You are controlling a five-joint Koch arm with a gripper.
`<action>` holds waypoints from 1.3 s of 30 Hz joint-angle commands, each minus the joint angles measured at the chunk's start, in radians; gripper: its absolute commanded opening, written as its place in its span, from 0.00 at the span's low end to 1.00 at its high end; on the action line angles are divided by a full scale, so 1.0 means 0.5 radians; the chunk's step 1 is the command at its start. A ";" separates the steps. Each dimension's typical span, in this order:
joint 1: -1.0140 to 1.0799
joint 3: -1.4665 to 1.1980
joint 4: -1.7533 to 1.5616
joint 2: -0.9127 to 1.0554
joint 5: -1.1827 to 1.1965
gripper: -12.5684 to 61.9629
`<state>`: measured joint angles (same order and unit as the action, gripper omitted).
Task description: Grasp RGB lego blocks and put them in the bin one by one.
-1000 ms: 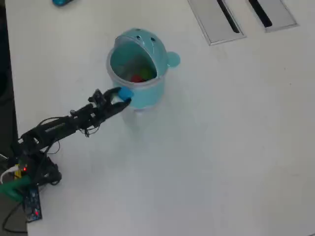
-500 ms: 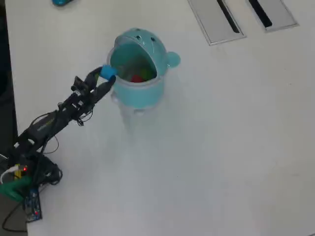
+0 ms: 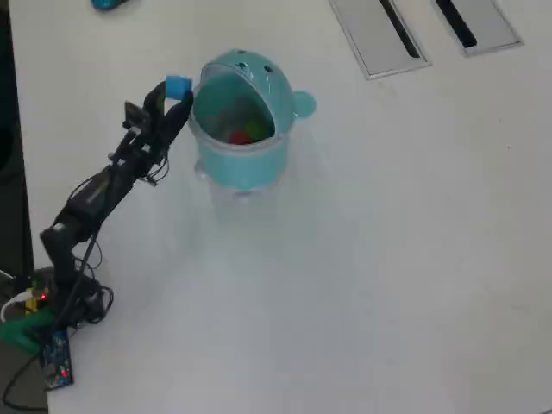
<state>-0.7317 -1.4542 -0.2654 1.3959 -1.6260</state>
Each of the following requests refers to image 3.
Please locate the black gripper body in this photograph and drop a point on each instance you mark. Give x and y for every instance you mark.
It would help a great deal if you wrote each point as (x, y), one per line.
(144, 148)

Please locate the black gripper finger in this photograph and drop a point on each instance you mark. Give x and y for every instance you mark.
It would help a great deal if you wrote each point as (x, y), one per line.
(153, 101)
(177, 118)

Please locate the blue lego block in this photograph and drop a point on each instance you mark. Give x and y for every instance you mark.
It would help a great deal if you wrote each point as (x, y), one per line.
(178, 86)

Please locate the red lego block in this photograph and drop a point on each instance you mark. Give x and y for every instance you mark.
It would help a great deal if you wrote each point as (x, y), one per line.
(239, 138)

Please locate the green lego block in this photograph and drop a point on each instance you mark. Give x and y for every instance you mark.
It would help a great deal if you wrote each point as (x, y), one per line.
(254, 128)

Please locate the teal whale-shaped bin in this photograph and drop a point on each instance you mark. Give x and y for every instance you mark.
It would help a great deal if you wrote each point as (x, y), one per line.
(246, 166)

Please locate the small blue object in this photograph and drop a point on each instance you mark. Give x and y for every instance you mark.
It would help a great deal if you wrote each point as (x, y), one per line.
(103, 3)

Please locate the yellow connector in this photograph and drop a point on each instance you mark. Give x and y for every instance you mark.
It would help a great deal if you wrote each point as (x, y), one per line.
(31, 306)

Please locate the green table clamp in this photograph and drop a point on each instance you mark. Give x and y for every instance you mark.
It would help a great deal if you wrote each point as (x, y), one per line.
(19, 330)

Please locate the blue circuit board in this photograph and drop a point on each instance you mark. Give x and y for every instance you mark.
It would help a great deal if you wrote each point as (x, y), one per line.
(56, 360)

